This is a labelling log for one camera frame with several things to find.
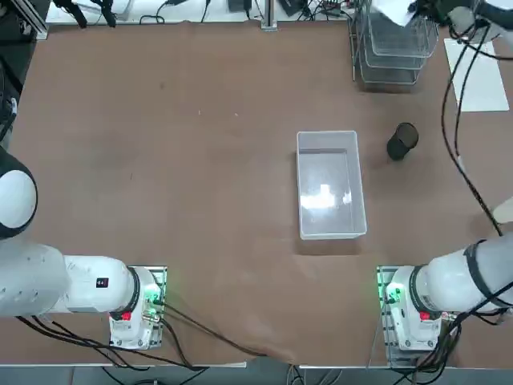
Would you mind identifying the white A4 paper sheet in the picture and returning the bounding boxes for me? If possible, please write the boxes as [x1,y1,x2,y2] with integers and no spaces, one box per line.
[371,0,416,28]

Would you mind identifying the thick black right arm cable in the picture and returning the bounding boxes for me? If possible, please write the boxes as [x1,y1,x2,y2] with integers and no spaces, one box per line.
[439,22,507,237]

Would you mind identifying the aluminium frame rail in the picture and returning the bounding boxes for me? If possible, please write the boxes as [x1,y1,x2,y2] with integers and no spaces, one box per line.
[7,0,50,41]

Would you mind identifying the flat white board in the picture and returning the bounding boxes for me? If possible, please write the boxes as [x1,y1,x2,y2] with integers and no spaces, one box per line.
[443,38,511,113]

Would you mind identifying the black cable bundle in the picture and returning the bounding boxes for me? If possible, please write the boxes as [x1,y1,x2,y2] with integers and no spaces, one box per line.
[0,51,20,145]

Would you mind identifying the camera mount post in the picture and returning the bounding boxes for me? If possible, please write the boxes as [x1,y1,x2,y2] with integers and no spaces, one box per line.
[260,0,278,31]

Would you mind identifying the translucent plastic bin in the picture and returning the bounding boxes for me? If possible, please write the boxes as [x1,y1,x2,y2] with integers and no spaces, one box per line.
[296,129,369,241]

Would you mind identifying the black mesh pen cup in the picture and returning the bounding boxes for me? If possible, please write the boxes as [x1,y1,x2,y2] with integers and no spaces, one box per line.
[386,122,420,163]

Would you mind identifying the metal mesh file organizer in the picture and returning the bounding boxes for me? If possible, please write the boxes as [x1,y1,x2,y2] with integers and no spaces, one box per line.
[347,0,441,94]

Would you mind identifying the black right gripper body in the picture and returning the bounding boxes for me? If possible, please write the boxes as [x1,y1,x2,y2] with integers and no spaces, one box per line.
[409,0,449,24]

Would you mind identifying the black tripod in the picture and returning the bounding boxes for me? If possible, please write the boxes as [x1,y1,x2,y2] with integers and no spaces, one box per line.
[54,0,118,29]

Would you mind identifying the black cable across table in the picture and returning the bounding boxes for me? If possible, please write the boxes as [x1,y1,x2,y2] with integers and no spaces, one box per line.
[158,302,270,358]

